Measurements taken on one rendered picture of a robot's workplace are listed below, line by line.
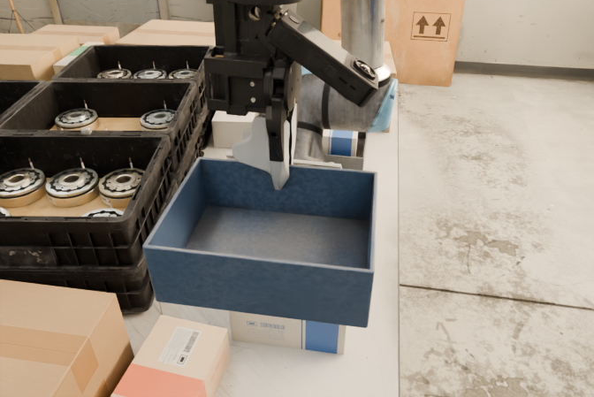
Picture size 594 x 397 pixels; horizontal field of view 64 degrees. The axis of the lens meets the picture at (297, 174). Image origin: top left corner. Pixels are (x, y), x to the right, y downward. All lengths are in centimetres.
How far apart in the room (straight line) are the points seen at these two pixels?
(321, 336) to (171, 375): 25
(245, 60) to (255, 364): 57
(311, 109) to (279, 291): 64
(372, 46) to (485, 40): 317
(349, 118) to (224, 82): 57
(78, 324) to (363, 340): 47
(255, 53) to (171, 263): 21
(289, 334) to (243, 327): 8
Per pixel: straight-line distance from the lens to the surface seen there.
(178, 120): 111
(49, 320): 80
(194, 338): 82
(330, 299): 42
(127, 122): 137
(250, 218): 55
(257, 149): 49
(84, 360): 76
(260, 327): 86
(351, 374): 86
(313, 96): 101
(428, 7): 378
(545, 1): 411
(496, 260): 222
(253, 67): 45
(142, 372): 80
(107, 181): 106
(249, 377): 86
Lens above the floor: 141
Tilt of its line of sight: 33 degrees down
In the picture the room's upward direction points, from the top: straight up
